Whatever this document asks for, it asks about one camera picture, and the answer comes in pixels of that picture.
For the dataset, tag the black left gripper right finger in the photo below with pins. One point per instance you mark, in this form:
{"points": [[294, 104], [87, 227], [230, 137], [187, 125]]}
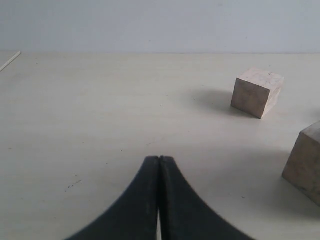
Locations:
{"points": [[183, 214]]}

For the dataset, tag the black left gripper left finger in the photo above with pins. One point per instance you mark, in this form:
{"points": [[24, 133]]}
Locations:
{"points": [[134, 215]]}

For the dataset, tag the thin white stick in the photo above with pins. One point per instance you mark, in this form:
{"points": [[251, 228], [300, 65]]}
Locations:
{"points": [[7, 57]]}

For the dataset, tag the second largest wooden cube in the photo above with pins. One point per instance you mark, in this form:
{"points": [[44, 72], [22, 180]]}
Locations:
{"points": [[256, 92]]}

